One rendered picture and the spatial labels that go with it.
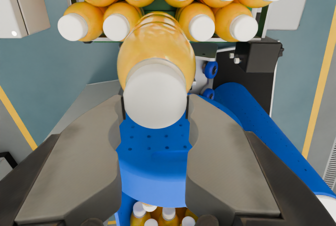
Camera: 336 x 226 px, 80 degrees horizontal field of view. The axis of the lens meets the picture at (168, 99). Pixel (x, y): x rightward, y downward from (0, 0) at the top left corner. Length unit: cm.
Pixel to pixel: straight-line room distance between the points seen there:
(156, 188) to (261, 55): 35
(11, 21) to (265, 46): 46
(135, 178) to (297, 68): 165
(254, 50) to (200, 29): 17
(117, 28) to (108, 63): 122
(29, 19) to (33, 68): 136
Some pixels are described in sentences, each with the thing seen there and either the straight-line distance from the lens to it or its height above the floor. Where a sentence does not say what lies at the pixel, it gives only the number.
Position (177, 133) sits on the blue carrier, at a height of 113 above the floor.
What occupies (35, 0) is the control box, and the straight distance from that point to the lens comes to 45.
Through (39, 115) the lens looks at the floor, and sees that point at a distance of 198.
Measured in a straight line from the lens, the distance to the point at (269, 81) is 159.
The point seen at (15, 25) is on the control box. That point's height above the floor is 110.
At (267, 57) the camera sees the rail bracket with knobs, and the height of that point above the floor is 100.
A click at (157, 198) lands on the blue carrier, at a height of 123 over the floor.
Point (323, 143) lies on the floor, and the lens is 245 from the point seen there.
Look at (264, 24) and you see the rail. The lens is 51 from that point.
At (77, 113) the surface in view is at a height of 43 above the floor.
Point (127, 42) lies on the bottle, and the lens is 16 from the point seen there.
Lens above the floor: 143
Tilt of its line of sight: 61 degrees down
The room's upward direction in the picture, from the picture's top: 176 degrees clockwise
